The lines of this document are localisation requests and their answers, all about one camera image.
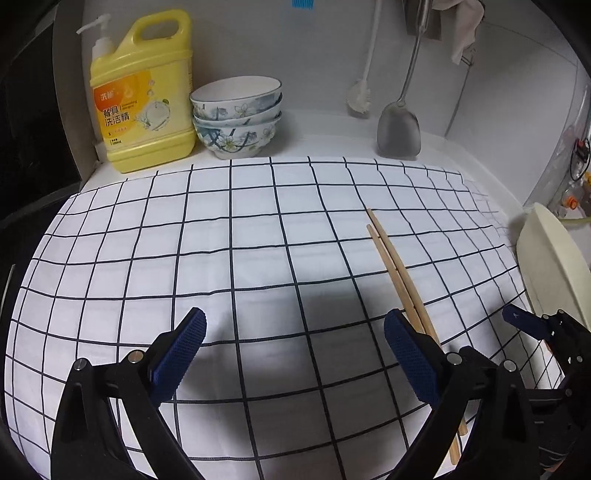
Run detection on blue floral ceramic bowl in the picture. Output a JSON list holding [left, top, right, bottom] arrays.
[[191, 108, 283, 134], [194, 117, 282, 161], [189, 76, 283, 118]]

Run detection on metal cooking spatula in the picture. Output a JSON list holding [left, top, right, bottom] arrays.
[[376, 0, 432, 160]]

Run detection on tan wooden chopstick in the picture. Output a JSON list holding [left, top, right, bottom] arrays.
[[366, 208, 469, 437], [366, 224, 461, 467]]

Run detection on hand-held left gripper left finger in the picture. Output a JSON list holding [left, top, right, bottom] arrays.
[[50, 307, 207, 480]]

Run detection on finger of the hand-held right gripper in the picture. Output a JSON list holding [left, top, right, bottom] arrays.
[[542, 311, 591, 402], [502, 304, 555, 342]]

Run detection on black cable loop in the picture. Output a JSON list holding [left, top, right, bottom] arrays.
[[569, 137, 591, 182]]

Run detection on yellow detergent pump bottle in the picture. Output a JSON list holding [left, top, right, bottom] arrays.
[[76, 9, 198, 175]]

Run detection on beige hanging towel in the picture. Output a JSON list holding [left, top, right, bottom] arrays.
[[431, 0, 485, 65]]

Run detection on dark grey wall rack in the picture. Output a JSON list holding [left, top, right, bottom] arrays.
[[403, 0, 445, 41]]

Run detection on white bottle brush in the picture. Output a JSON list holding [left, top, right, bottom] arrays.
[[345, 0, 384, 118]]

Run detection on cream plastic basin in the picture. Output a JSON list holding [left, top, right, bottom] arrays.
[[516, 202, 591, 333]]

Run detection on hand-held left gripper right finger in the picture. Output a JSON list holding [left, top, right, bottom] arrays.
[[384, 308, 541, 480]]

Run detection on white black-checked cloth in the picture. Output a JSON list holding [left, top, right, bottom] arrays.
[[2, 156, 566, 480]]

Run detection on black gas stove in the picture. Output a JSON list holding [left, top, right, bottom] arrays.
[[0, 28, 93, 222]]

